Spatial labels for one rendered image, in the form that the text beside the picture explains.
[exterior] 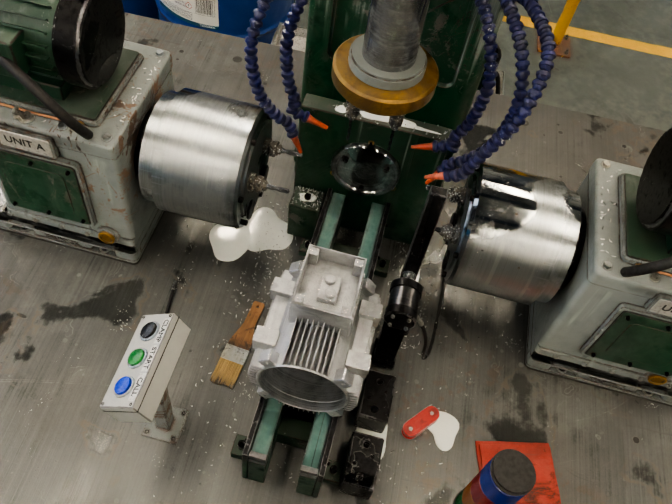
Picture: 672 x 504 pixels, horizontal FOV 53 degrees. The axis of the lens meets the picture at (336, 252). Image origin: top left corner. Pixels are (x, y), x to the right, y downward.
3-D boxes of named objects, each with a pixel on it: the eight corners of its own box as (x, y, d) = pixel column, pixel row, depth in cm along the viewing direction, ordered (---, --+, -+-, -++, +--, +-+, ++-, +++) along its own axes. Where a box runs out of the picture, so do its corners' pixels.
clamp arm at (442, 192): (401, 268, 130) (431, 181, 109) (416, 272, 130) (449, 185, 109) (398, 282, 128) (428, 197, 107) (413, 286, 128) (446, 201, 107)
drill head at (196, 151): (133, 133, 153) (117, 42, 133) (287, 172, 152) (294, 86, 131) (84, 214, 139) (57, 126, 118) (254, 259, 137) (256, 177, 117)
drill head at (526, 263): (416, 204, 150) (443, 123, 130) (595, 250, 148) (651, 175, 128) (396, 295, 136) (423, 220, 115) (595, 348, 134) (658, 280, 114)
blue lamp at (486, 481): (481, 456, 92) (491, 445, 89) (524, 467, 92) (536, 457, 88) (477, 499, 89) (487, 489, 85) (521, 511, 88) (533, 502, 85)
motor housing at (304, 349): (278, 305, 131) (282, 248, 115) (372, 330, 130) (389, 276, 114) (246, 397, 119) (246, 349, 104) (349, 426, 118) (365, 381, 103)
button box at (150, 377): (160, 330, 116) (141, 313, 112) (192, 328, 112) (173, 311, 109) (118, 422, 106) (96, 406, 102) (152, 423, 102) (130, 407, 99)
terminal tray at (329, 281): (304, 266, 118) (307, 243, 112) (363, 282, 118) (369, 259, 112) (285, 324, 111) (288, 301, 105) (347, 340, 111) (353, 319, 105)
